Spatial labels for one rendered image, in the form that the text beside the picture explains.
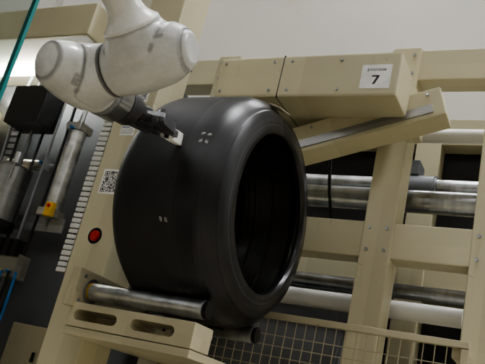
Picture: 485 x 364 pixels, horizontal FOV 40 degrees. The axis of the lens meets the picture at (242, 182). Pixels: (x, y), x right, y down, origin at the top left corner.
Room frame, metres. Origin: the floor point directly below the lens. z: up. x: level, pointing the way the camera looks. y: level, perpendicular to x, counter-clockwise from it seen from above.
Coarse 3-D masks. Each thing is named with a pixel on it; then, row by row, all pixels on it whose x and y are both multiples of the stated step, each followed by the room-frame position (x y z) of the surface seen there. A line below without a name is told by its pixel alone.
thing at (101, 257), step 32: (160, 0) 1.80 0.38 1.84; (192, 0) 1.78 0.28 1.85; (160, 96) 1.77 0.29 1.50; (96, 192) 1.80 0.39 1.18; (96, 224) 1.79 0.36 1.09; (96, 256) 1.77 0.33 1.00; (64, 288) 1.80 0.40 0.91; (64, 320) 1.79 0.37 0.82; (96, 320) 1.78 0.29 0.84; (64, 352) 1.77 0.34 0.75; (96, 352) 1.81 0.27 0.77
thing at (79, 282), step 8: (72, 272) 1.65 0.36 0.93; (80, 272) 1.64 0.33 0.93; (88, 272) 1.66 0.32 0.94; (72, 280) 1.65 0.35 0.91; (80, 280) 1.65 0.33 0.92; (88, 280) 1.67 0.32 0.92; (96, 280) 1.69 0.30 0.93; (104, 280) 1.72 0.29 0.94; (72, 288) 1.64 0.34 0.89; (80, 288) 1.65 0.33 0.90; (64, 296) 1.65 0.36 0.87; (72, 296) 1.64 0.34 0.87; (80, 296) 1.66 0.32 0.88; (64, 304) 1.65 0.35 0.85; (72, 304) 1.65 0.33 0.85; (96, 304) 1.72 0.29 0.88; (104, 304) 1.75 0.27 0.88; (144, 312) 1.91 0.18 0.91; (112, 320) 1.79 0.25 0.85
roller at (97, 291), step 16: (96, 288) 1.66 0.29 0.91; (112, 288) 1.64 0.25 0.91; (128, 288) 1.63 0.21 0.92; (112, 304) 1.65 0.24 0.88; (128, 304) 1.61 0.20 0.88; (144, 304) 1.58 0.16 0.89; (160, 304) 1.56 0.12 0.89; (176, 304) 1.54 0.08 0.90; (192, 304) 1.52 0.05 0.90; (208, 304) 1.51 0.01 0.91
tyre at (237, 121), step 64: (192, 128) 1.44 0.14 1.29; (256, 128) 1.47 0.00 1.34; (128, 192) 1.49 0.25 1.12; (192, 192) 1.40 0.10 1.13; (256, 192) 1.92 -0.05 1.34; (128, 256) 1.55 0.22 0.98; (192, 256) 1.46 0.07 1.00; (256, 256) 1.94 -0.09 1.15; (192, 320) 1.69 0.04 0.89; (256, 320) 1.73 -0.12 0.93
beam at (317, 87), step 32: (224, 64) 1.96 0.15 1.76; (256, 64) 1.91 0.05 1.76; (288, 64) 1.85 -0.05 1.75; (320, 64) 1.80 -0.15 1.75; (352, 64) 1.75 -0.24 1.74; (224, 96) 1.95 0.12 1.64; (256, 96) 1.89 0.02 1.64; (288, 96) 1.84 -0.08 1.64; (320, 96) 1.79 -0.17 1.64; (352, 96) 1.74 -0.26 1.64; (384, 96) 1.70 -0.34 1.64
